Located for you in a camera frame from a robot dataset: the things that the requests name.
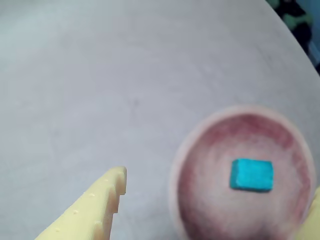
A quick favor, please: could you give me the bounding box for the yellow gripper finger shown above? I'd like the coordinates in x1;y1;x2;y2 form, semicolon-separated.
34;165;128;240
296;186;320;240

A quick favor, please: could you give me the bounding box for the blue foam block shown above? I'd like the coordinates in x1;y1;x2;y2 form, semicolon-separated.
229;157;274;194

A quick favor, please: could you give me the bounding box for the pink bowl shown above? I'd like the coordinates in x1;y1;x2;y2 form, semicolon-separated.
168;104;317;240

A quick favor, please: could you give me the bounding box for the brown gift wrap paper sheet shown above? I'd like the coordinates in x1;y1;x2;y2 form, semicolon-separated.
0;0;320;240

